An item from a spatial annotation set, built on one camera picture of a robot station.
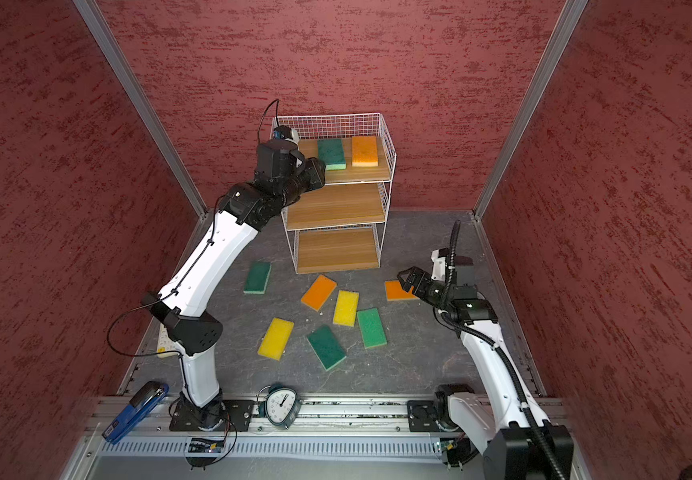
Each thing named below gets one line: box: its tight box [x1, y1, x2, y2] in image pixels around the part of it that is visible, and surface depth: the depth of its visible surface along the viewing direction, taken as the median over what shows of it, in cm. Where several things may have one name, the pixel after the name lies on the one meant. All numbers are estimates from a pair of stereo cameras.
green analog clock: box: [258, 384, 302, 429], surface depth 74 cm
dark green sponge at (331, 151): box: [318, 138, 347, 171], surface depth 77 cm
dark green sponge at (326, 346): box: [307, 324, 347, 371], surface depth 86 cm
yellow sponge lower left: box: [257, 317, 295, 361], surface depth 89 cm
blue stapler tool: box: [102, 380, 169, 444], surface depth 74 cm
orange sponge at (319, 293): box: [300, 274, 337, 312], surface depth 97 cm
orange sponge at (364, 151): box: [351, 136, 379, 167], surface depth 77 cm
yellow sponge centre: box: [332, 290, 359, 327], surface depth 94 cm
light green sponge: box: [357, 308, 387, 349], surface depth 90 cm
